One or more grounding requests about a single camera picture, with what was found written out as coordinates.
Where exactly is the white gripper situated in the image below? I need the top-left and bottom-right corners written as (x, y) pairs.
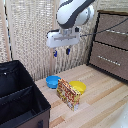
top-left (45, 27), bottom-right (81, 58)

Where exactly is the blue plastic bowl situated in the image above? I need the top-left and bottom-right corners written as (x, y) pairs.
top-left (45, 75), bottom-right (63, 90)

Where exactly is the brown drawer with short handle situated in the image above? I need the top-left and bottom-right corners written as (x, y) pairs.
top-left (94, 12), bottom-right (128, 51)

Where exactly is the short silver drawer handle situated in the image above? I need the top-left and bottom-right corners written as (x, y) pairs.
top-left (105, 29), bottom-right (128, 37)

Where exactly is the yellow plastic bowl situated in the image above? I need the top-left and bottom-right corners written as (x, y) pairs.
top-left (68, 80), bottom-right (88, 96)

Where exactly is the beige bamboo folding screen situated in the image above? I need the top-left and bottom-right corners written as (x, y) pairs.
top-left (0, 0), bottom-right (128, 82)

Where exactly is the colourful printed snack box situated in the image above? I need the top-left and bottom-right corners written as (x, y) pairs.
top-left (55, 78), bottom-right (82, 112)

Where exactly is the black fabric storage box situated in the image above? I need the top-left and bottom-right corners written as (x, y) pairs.
top-left (0, 59), bottom-right (52, 128)

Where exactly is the long silver drawer handle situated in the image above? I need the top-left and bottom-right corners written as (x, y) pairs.
top-left (97, 55), bottom-right (122, 66)

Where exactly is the brown drawer cabinet black frame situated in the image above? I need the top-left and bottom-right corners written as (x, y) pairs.
top-left (86, 9), bottom-right (128, 83)

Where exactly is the brown drawer with long handle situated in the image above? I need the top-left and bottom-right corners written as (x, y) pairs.
top-left (88, 41), bottom-right (128, 81)

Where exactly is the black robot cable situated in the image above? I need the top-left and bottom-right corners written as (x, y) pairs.
top-left (79, 17), bottom-right (128, 38)

